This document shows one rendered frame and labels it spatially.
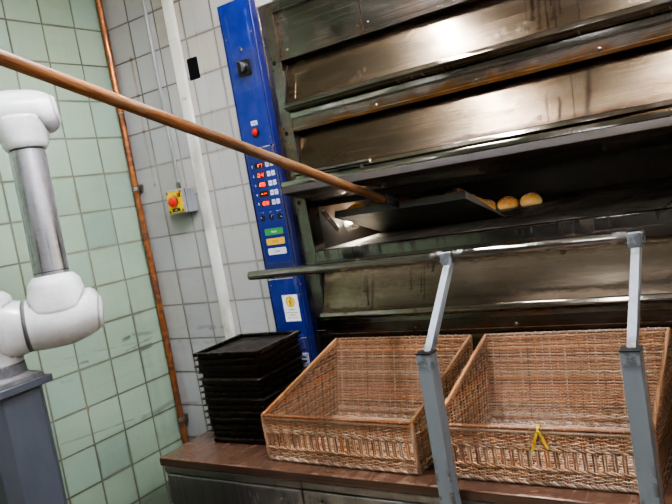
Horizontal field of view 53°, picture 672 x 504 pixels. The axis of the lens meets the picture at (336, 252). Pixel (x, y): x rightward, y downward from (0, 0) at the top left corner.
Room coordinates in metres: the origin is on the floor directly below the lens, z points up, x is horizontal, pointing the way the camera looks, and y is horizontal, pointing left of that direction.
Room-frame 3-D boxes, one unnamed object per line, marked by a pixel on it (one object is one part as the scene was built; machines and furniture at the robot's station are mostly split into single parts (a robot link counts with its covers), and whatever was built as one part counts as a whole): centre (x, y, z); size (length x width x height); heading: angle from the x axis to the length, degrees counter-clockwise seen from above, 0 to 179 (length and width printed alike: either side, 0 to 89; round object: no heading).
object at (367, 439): (2.15, -0.03, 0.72); 0.56 x 0.49 x 0.28; 55
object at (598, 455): (1.82, -0.53, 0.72); 0.56 x 0.49 x 0.28; 57
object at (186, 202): (2.85, 0.60, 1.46); 0.10 x 0.07 x 0.10; 56
